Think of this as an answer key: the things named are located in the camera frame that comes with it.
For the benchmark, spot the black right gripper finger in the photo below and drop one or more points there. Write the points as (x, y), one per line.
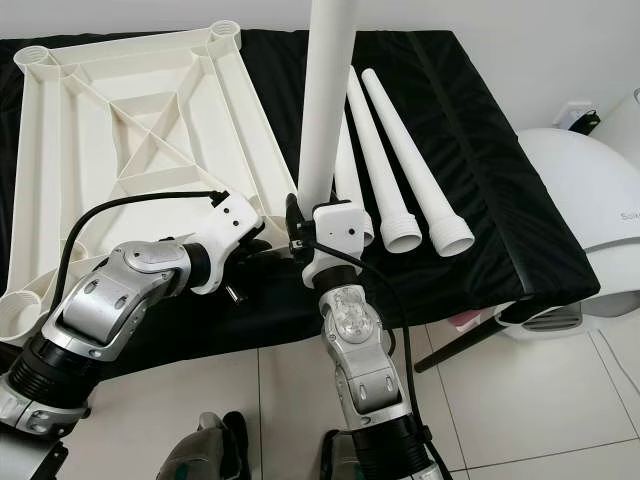
(296, 228)

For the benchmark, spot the white plastic table top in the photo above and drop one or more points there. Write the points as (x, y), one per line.
(70, 180)

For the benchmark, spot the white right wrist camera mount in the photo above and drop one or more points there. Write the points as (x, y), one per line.
(342, 230)

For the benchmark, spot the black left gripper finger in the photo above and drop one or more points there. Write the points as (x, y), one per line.
(262, 248)

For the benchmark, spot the white rounded appliance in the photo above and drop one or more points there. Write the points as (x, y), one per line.
(575, 200)

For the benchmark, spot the silver robot right leg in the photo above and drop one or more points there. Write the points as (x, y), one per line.
(355, 455)

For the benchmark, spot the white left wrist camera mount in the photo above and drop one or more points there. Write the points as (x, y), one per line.
(232, 222)

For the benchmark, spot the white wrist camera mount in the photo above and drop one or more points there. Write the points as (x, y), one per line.
(342, 230)
(232, 222)

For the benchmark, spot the black metal table leg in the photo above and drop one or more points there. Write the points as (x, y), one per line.
(460, 345)

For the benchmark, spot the white wall socket with plug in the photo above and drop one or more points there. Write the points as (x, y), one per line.
(580, 116)

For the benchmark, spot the white rounded bin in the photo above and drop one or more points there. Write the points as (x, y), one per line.
(623, 130)

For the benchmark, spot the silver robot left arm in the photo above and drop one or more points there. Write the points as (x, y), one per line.
(110, 305)

